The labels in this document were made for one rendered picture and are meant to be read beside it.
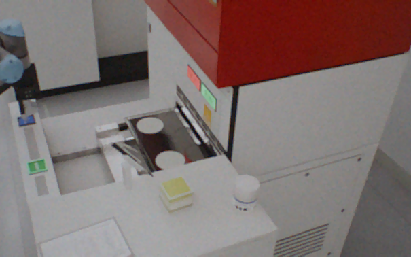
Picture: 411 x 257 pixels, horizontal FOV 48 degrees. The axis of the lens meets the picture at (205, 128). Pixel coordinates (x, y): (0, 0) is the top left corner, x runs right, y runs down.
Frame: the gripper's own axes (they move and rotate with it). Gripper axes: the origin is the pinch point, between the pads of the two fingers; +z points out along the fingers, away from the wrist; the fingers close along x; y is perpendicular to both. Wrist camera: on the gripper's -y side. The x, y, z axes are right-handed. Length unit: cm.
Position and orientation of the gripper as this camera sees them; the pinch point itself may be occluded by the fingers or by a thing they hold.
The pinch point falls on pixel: (23, 117)
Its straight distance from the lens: 174.8
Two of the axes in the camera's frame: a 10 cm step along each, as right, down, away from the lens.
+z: -0.5, 8.0, 6.0
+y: 9.1, -2.1, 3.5
